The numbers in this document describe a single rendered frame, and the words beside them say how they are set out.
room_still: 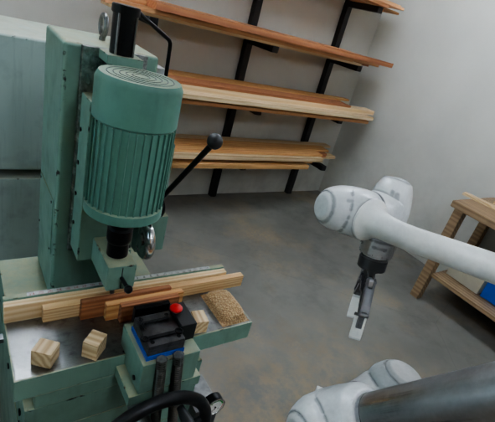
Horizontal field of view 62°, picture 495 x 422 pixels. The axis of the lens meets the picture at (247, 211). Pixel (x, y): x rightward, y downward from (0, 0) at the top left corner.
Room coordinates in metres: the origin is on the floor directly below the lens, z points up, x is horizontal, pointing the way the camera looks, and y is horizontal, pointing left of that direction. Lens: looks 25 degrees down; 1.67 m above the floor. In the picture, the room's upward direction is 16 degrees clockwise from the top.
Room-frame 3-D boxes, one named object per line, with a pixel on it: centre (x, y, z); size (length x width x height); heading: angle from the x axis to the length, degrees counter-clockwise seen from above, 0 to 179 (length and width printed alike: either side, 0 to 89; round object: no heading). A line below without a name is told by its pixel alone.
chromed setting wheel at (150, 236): (1.01, 0.27, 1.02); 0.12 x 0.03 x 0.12; 40
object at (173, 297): (0.84, 0.18, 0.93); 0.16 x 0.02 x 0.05; 130
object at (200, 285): (0.91, 0.18, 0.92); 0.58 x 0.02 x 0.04; 130
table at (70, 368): (0.79, 0.17, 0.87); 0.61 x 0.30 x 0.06; 130
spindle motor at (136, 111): (0.83, 0.28, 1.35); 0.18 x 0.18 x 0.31
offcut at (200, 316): (0.85, 0.04, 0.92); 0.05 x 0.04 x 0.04; 33
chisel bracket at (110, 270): (0.85, 0.29, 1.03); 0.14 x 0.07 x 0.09; 40
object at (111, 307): (0.86, 0.19, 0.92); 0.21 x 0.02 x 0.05; 130
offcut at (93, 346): (0.68, 0.25, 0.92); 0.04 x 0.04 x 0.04; 86
